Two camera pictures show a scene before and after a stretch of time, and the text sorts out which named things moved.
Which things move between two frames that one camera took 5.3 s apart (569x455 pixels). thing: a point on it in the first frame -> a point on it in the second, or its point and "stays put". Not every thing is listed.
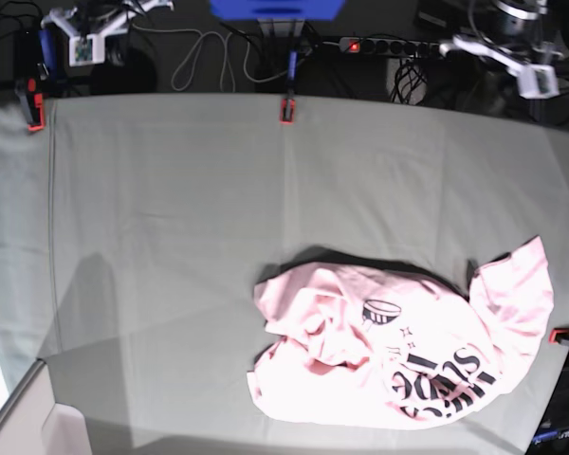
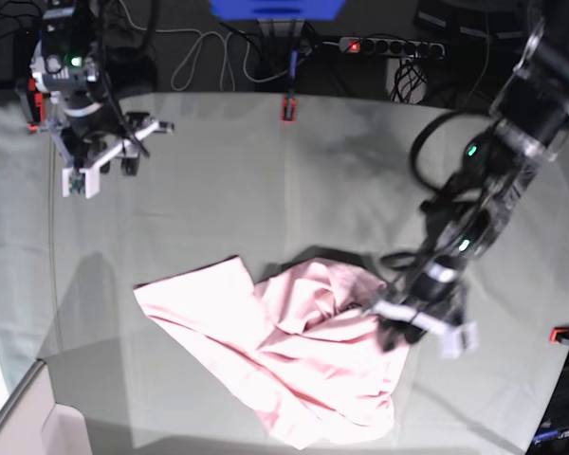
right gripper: x=534 y=66 -> x=437 y=309
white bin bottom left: x=30 y=422 stays put
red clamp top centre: x=284 y=111 stays put
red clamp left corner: x=36 y=106 stays put
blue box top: x=277 y=9 stays put
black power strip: x=388 y=45 stays put
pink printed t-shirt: x=361 y=347 -> x=302 y=344
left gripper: x=88 y=27 -> x=88 y=150
